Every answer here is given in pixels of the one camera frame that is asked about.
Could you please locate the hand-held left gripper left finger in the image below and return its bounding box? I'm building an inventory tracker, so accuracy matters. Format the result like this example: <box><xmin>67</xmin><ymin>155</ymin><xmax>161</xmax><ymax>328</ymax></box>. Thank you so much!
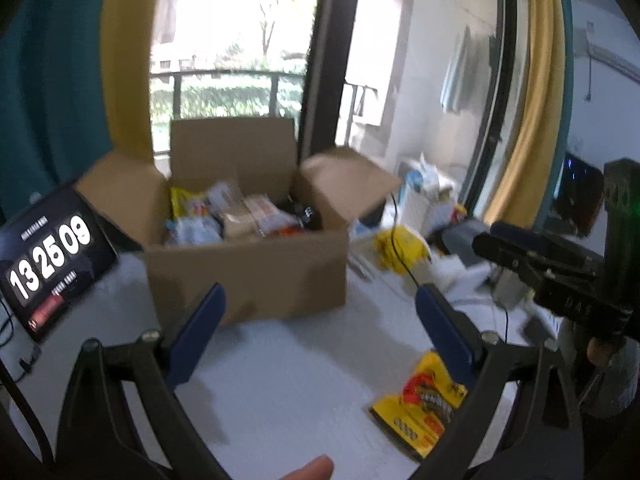
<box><xmin>55</xmin><ymin>282</ymin><xmax>228</xmax><ymax>480</ymax></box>

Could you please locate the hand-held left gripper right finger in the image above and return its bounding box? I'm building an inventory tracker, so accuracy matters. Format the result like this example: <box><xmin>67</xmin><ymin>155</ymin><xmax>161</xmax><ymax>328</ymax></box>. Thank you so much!
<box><xmin>415</xmin><ymin>284</ymin><xmax>583</xmax><ymax>480</ymax></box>

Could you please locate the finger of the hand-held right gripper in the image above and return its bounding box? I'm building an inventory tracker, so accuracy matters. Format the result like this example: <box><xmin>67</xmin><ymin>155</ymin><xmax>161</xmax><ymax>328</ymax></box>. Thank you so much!
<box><xmin>487</xmin><ymin>221</ymin><xmax>601</xmax><ymax>267</ymax></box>
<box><xmin>471</xmin><ymin>234</ymin><xmax>551</xmax><ymax>282</ymax></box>

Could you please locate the cardboard box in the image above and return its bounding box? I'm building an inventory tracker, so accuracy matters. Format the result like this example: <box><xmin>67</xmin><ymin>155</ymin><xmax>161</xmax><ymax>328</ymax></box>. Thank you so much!
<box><xmin>75</xmin><ymin>116</ymin><xmax>403</xmax><ymax>328</ymax></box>

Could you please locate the yellow and black snack packet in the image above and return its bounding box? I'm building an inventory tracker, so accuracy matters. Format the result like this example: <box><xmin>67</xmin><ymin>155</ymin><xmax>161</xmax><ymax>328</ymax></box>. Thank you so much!
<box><xmin>370</xmin><ymin>351</ymin><xmax>468</xmax><ymax>461</ymax></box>

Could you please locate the yellow chip bag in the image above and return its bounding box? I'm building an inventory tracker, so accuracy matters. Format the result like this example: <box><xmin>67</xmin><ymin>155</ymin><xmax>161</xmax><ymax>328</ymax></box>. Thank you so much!
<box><xmin>170</xmin><ymin>187</ymin><xmax>211</xmax><ymax>221</ymax></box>

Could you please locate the person's right forearm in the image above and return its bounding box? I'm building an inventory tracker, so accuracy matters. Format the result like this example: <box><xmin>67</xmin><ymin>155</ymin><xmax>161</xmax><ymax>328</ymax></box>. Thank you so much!
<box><xmin>557</xmin><ymin>317</ymin><xmax>640</xmax><ymax>418</ymax></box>

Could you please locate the person's right hand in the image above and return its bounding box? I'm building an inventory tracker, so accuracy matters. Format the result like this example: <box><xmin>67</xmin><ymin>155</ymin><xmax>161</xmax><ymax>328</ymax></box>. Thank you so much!
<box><xmin>586</xmin><ymin>335</ymin><xmax>619</xmax><ymax>368</ymax></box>

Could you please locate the person's left hand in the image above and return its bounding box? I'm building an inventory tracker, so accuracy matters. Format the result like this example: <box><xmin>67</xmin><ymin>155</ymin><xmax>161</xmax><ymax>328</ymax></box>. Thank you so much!
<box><xmin>279</xmin><ymin>455</ymin><xmax>335</xmax><ymax>480</ymax></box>

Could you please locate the steel tumbler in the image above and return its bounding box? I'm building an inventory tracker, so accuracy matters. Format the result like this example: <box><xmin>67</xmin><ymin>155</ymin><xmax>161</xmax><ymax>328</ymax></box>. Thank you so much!
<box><xmin>492</xmin><ymin>265</ymin><xmax>531</xmax><ymax>307</ymax></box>

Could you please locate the grey cloth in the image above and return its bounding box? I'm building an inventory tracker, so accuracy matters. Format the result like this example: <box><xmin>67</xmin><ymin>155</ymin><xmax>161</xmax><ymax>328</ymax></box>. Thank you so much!
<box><xmin>440</xmin><ymin>220</ymin><xmax>493</xmax><ymax>257</ymax></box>

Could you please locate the white box device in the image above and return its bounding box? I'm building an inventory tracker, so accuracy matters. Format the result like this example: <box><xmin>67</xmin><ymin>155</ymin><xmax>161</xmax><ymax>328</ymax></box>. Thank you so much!
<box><xmin>435</xmin><ymin>255</ymin><xmax>493</xmax><ymax>293</ymax></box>

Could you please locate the dark screen with lights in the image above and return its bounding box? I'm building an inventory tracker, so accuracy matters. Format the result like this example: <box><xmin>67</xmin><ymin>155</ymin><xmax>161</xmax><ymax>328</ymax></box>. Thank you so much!
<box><xmin>552</xmin><ymin>152</ymin><xmax>606</xmax><ymax>238</ymax></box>

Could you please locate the white plastic basket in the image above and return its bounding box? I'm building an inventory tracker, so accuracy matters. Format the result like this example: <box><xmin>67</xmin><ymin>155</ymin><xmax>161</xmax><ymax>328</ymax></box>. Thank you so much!
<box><xmin>402</xmin><ymin>187</ymin><xmax>453</xmax><ymax>233</ymax></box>

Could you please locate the yellow plastic packet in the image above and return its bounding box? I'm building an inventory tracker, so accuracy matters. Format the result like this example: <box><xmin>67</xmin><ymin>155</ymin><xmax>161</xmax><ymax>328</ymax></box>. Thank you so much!
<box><xmin>375</xmin><ymin>225</ymin><xmax>432</xmax><ymax>273</ymax></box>

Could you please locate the white and red snack packet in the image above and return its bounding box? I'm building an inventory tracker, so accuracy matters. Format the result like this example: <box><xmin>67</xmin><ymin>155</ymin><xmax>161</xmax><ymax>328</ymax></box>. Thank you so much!
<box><xmin>244</xmin><ymin>195</ymin><xmax>297</xmax><ymax>233</ymax></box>

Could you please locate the yellow curtain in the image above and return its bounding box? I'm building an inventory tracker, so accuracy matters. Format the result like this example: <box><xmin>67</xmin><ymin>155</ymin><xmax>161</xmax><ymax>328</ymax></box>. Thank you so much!
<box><xmin>100</xmin><ymin>0</ymin><xmax>173</xmax><ymax>166</ymax></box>
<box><xmin>482</xmin><ymin>0</ymin><xmax>563</xmax><ymax>226</ymax></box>

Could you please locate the tablet with clock display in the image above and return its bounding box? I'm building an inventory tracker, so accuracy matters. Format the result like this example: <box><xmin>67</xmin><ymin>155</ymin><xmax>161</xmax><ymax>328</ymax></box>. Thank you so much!
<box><xmin>0</xmin><ymin>185</ymin><xmax>118</xmax><ymax>343</ymax></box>

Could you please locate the teal curtain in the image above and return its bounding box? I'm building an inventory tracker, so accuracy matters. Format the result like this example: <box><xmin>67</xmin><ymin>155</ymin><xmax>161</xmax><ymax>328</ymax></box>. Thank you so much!
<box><xmin>542</xmin><ymin>0</ymin><xmax>574</xmax><ymax>221</ymax></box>
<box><xmin>0</xmin><ymin>0</ymin><xmax>146</xmax><ymax>216</ymax></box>

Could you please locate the hanging pale towel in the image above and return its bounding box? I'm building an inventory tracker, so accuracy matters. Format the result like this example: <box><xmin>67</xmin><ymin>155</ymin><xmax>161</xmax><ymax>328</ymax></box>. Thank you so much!
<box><xmin>440</xmin><ymin>25</ymin><xmax>473</xmax><ymax>113</ymax></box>

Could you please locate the black balcony railing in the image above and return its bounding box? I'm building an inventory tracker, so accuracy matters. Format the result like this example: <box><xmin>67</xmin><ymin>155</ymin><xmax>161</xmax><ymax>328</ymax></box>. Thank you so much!
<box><xmin>150</xmin><ymin>71</ymin><xmax>306</xmax><ymax>131</ymax></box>

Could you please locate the black window frame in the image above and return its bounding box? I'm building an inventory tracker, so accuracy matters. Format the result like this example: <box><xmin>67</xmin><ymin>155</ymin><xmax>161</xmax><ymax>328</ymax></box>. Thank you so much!
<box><xmin>300</xmin><ymin>0</ymin><xmax>366</xmax><ymax>156</ymax></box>

